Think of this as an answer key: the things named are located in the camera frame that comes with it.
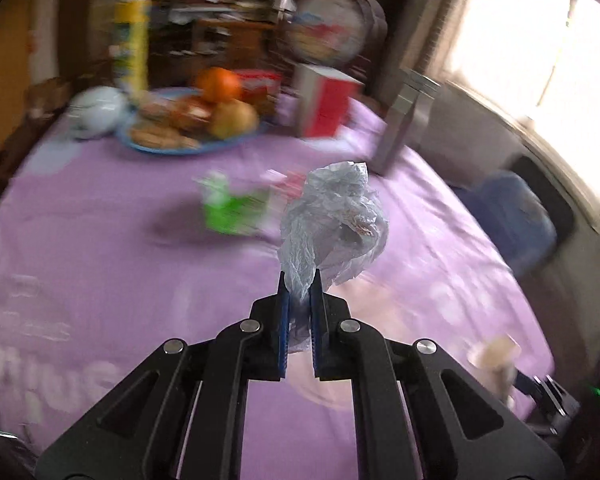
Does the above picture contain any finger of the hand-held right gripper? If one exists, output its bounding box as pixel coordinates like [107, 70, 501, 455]
[512, 367, 548, 401]

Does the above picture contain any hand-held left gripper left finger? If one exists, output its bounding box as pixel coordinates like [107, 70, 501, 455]
[35, 270, 293, 480]

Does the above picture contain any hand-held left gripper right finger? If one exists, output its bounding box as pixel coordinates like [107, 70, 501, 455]
[310, 269, 566, 480]

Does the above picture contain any clear plastic bag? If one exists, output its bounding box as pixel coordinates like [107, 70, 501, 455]
[278, 160, 390, 356]

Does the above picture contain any green and white small box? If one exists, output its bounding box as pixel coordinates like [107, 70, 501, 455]
[196, 170, 272, 235]

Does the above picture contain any pink candy wrapper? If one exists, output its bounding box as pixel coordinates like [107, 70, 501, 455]
[262, 169, 308, 201]

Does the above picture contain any blue chair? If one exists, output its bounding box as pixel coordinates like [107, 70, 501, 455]
[455, 170, 558, 273]

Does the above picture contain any blue oval plate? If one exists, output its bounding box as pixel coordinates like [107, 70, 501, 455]
[116, 87, 270, 156]

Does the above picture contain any purple printed tablecloth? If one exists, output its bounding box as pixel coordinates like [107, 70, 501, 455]
[0, 95, 556, 480]

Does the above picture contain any yellow pear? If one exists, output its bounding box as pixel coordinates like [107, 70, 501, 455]
[210, 100, 260, 140]

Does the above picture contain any red and white box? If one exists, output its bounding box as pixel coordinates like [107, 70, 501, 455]
[294, 62, 361, 140]

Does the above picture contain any orange wrapped snack packet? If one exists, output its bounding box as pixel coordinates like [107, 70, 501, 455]
[167, 96, 216, 133]

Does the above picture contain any red snack packet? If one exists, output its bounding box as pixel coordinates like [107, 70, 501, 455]
[235, 69, 283, 111]

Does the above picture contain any orange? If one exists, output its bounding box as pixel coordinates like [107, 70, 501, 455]
[196, 67, 243, 105]

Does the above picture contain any white lidded ceramic pot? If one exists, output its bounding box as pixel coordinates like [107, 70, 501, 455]
[67, 86, 130, 140]

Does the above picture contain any round embroidered floral screen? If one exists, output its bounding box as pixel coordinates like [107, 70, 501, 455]
[275, 0, 388, 81]

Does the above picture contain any yellow green tall can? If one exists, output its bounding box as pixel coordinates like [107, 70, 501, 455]
[111, 0, 152, 93]

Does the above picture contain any bright window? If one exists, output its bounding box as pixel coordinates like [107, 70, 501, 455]
[445, 0, 600, 231]

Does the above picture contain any wooden door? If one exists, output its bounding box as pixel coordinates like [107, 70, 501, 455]
[0, 0, 36, 156]

